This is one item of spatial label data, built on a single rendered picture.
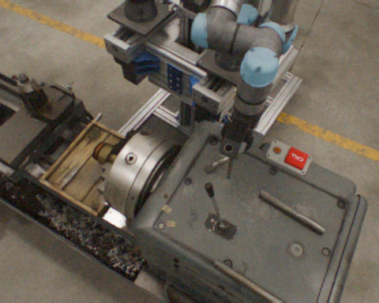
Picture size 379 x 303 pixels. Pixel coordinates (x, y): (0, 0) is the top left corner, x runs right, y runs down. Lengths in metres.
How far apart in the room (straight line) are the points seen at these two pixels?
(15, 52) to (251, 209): 2.88
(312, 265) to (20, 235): 1.92
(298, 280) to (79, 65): 2.64
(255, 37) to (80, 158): 0.96
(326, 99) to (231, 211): 2.22
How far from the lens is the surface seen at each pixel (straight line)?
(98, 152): 1.21
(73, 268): 2.26
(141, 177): 1.00
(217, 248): 0.90
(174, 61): 1.54
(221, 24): 0.80
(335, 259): 0.98
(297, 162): 1.04
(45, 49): 3.37
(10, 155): 1.49
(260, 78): 0.69
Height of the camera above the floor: 2.13
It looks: 60 degrees down
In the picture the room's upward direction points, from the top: 4 degrees clockwise
